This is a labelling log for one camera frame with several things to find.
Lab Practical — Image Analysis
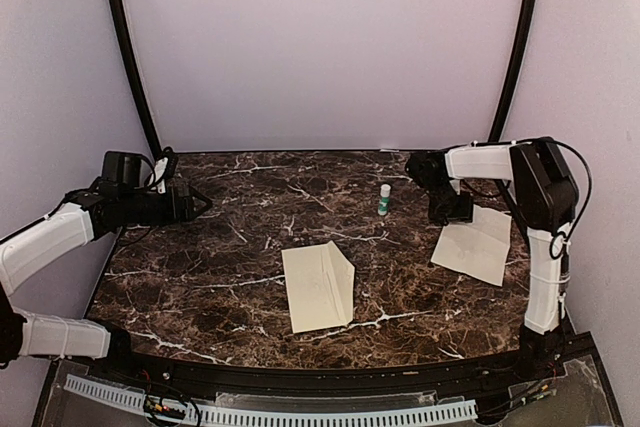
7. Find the white slotted cable duct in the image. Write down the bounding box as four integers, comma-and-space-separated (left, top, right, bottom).
63, 374, 477, 427

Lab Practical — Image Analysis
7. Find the black front table rail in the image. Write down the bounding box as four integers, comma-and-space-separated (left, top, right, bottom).
79, 337, 565, 400

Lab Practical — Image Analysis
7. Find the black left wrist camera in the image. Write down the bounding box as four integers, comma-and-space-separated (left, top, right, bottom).
149, 146, 178, 194

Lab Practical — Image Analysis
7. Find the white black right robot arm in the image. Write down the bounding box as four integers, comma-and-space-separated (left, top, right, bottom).
405, 137, 584, 340

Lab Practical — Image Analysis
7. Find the black frame post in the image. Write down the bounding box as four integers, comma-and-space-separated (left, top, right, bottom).
488, 0, 536, 142
108, 0, 162, 159

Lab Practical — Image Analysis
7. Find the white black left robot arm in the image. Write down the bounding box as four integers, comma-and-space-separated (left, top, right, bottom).
1, 148, 212, 383

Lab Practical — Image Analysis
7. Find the white spare paper sheet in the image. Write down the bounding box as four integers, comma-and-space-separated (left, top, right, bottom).
431, 206, 512, 287

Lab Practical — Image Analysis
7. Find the black left frame post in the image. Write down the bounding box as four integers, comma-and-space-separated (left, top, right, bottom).
108, 0, 162, 159

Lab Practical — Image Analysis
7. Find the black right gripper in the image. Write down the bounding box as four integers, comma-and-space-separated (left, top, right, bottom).
424, 181, 474, 223

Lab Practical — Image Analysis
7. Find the black right frame post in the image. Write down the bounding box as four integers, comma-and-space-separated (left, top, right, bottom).
488, 0, 536, 142

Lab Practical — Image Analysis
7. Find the green white glue stick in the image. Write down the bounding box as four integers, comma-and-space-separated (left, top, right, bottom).
377, 184, 391, 216

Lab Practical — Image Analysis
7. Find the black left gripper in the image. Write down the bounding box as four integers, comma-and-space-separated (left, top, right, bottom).
120, 184, 212, 226

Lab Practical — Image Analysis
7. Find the beige paper envelope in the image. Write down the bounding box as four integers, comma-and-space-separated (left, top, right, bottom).
281, 241, 355, 333

